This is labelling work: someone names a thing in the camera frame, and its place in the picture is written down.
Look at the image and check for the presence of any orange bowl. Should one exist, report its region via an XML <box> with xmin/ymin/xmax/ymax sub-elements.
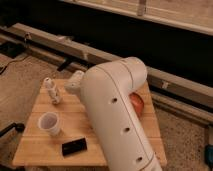
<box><xmin>130</xmin><ymin>93</ymin><xmax>144</xmax><ymax>117</ymax></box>

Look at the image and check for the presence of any white ribbed bottle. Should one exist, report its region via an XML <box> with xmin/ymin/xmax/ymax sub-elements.
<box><xmin>44</xmin><ymin>77</ymin><xmax>61</xmax><ymax>105</ymax></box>

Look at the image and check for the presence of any black floor box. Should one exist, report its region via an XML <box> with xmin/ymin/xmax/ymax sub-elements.
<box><xmin>0</xmin><ymin>41</ymin><xmax>26</xmax><ymax>59</ymax></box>

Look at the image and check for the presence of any black clamp handle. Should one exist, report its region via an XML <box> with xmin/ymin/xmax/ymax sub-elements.
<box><xmin>0</xmin><ymin>123</ymin><xmax>25</xmax><ymax>137</ymax></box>

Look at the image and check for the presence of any grey metal rail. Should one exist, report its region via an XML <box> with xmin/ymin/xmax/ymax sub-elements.
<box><xmin>0</xmin><ymin>23</ymin><xmax>213</xmax><ymax>124</ymax></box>

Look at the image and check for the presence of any black rectangular block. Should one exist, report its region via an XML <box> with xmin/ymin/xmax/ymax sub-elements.
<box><xmin>62</xmin><ymin>138</ymin><xmax>87</xmax><ymax>156</ymax></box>

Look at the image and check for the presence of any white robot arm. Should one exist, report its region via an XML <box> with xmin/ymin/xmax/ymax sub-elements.
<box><xmin>65</xmin><ymin>57</ymin><xmax>162</xmax><ymax>171</ymax></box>

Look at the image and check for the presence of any white plastic cup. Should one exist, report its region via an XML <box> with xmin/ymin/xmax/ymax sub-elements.
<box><xmin>38</xmin><ymin>112</ymin><xmax>60</xmax><ymax>136</ymax></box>

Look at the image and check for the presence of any wooden window frame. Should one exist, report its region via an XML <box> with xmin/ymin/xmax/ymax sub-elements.
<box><xmin>62</xmin><ymin>0</ymin><xmax>213</xmax><ymax>36</ymax></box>

